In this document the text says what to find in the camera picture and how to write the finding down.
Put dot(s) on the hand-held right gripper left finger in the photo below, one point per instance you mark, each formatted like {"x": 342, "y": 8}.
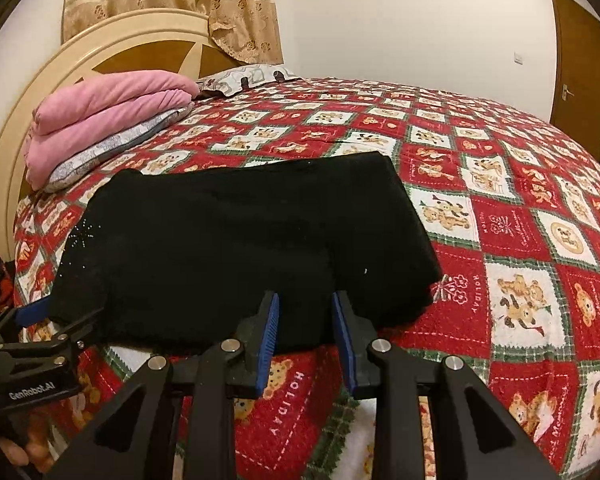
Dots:
{"x": 270, "y": 340}

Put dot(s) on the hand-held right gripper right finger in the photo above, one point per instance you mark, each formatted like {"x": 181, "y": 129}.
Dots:
{"x": 342, "y": 345}

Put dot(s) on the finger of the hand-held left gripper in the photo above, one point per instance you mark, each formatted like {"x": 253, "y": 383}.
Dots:
{"x": 55, "y": 332}
{"x": 30, "y": 312}

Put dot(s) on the black pants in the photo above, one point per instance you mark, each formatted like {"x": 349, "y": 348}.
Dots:
{"x": 230, "y": 235}

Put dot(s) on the person's left hand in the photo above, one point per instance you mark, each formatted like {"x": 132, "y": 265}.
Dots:
{"x": 15, "y": 452}

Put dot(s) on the cream wooden bed headboard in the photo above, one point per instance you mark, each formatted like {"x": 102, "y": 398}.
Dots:
{"x": 5, "y": 160}

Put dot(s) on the grey patterned pillow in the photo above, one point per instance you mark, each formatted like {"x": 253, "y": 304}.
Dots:
{"x": 105, "y": 147}

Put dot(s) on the red checked printed bedspread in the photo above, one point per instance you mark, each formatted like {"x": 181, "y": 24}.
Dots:
{"x": 480, "y": 210}

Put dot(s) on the folded pink blanket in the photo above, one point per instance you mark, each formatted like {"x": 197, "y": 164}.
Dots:
{"x": 105, "y": 105}

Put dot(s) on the white patterned pillow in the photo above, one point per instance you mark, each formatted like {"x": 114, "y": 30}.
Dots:
{"x": 240, "y": 77}

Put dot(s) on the brown wooden door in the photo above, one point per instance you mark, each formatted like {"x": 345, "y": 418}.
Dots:
{"x": 580, "y": 85}

